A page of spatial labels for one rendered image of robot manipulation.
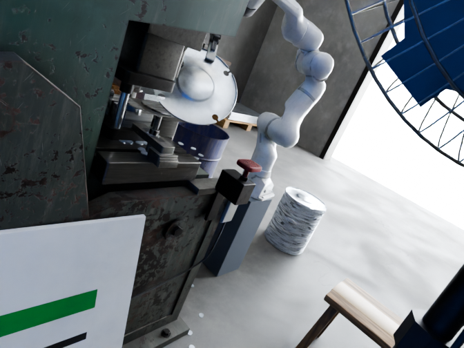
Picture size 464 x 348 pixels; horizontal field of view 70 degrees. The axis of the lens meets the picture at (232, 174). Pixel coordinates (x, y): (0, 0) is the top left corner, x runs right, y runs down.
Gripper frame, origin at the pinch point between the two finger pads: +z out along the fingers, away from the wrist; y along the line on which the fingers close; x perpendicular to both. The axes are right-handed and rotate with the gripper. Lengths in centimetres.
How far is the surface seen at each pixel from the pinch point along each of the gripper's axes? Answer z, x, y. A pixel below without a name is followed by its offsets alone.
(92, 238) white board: 70, -17, 12
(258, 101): -279, 170, -404
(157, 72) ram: 24.1, -14.9, 13.0
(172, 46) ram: 17.4, -13.2, 17.2
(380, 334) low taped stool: 79, 86, -10
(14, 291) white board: 83, -28, 13
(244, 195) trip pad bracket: 48, 19, 5
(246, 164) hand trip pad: 40.9, 15.6, 11.2
